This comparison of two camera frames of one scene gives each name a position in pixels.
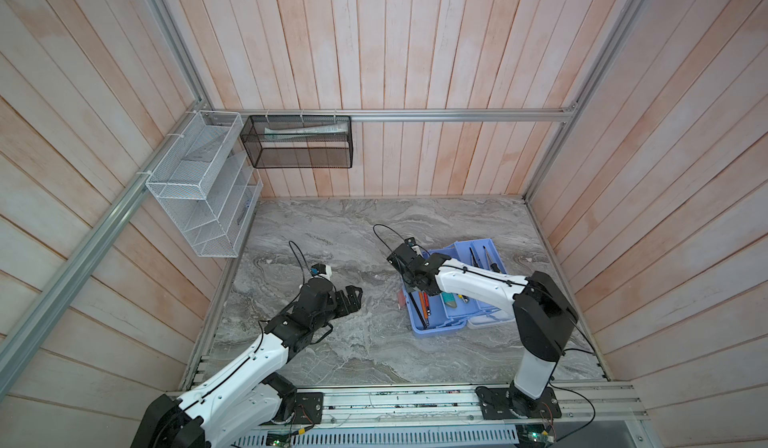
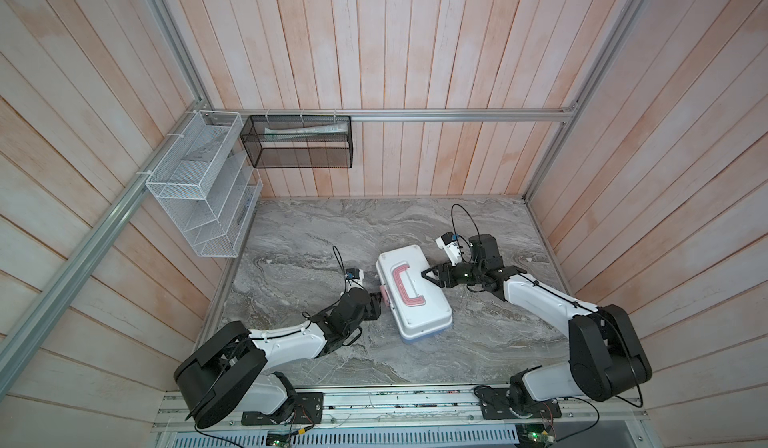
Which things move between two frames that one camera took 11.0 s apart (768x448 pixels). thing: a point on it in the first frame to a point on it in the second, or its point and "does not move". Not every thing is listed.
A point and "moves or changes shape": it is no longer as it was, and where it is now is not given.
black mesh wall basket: (299, 141) does not move
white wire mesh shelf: (208, 184) does not move
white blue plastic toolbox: (448, 313) moves or changes shape
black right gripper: (405, 281) to (442, 268)
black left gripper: (353, 302) to (375, 307)
